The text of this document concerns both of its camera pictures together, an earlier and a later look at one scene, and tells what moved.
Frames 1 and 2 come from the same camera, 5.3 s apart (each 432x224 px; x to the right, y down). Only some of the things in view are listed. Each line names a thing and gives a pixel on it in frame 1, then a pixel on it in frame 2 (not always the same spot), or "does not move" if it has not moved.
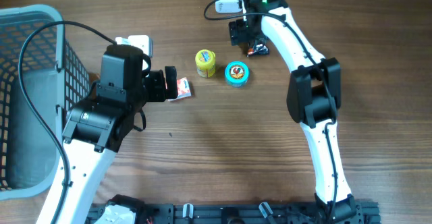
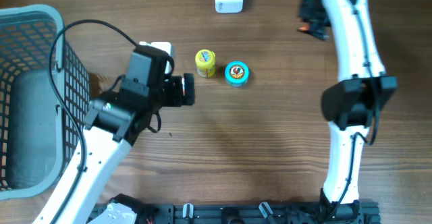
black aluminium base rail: x=250 y=213 does not move
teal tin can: x=236 y=74 does not move
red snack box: x=183 y=89 does not move
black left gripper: x=158 y=93 → x=175 y=97
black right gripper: x=238 y=33 → x=306 y=15
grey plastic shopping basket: x=53 y=76 does not move
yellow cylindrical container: x=205 y=63 does not move
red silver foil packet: x=258 y=49 → x=305 y=28
